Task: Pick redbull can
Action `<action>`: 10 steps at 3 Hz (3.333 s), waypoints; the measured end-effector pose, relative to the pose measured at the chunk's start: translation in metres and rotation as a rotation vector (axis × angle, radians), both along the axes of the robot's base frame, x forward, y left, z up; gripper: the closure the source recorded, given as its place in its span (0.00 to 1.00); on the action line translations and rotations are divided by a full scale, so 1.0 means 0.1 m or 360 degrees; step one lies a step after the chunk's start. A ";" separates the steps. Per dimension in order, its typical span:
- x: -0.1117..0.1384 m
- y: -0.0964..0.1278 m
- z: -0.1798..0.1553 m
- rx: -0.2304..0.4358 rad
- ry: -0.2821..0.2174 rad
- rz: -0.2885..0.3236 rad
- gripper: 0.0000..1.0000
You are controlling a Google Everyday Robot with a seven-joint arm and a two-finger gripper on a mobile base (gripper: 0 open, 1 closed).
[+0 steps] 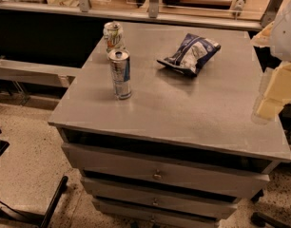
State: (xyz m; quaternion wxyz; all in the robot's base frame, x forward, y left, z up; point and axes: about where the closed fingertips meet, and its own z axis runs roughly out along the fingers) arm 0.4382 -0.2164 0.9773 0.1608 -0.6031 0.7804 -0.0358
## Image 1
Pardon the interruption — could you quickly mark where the black floor stand leg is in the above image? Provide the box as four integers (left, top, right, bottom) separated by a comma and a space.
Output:
0, 176, 68, 228

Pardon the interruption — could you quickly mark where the grey metal railing beam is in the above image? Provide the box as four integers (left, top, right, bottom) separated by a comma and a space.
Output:
0, 0, 289, 30

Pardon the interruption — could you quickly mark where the grey metal side beam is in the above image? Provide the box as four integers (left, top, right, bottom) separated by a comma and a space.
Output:
0, 60, 80, 88

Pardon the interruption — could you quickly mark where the top grey drawer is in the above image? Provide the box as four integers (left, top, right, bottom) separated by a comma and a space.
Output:
62, 142, 269, 199

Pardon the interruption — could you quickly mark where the blue white chip bag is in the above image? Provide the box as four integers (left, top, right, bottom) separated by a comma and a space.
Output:
158, 33, 221, 77

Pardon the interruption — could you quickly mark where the bottom grey drawer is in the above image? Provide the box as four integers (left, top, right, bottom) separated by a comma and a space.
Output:
92, 199, 218, 228

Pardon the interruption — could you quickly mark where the silver blue redbull can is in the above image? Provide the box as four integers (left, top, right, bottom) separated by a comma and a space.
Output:
108, 49, 131, 100

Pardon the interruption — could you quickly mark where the grey drawer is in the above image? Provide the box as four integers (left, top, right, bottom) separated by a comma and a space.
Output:
81, 177, 237, 219
62, 142, 269, 199
92, 199, 218, 228

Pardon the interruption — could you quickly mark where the white green soda can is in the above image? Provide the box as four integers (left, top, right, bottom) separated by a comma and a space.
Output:
103, 21, 126, 54

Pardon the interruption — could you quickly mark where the middle grey drawer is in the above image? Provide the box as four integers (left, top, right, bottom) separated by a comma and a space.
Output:
81, 177, 237, 219

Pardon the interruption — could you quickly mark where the black caster base right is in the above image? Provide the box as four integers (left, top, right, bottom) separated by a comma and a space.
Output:
250, 212, 291, 228

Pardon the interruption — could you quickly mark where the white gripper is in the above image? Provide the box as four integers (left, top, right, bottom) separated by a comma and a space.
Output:
251, 0, 291, 120

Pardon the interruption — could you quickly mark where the grey drawer cabinet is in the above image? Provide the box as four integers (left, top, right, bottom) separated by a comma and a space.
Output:
48, 21, 291, 228

